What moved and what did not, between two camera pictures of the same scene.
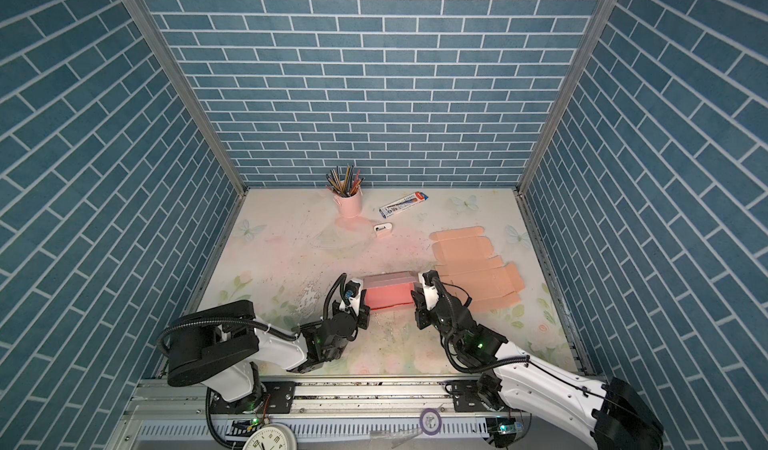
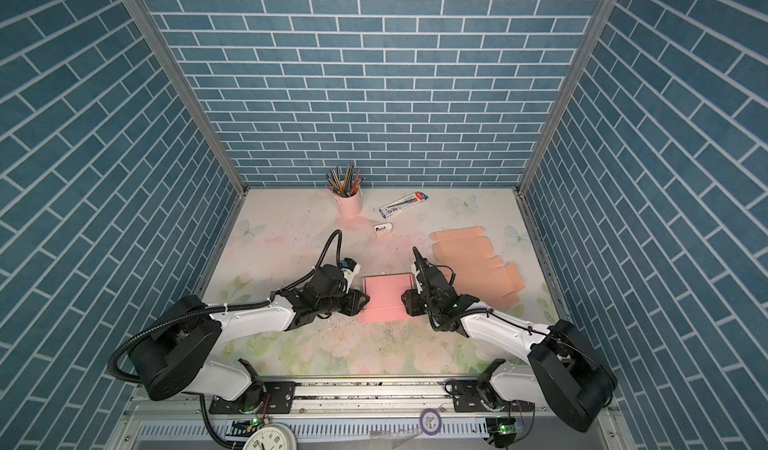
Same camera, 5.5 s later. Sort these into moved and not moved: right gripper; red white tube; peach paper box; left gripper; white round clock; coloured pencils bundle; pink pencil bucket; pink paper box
Moved: pink paper box; left gripper; right gripper
Not moved: pink pencil bucket; coloured pencils bundle; peach paper box; red white tube; white round clock
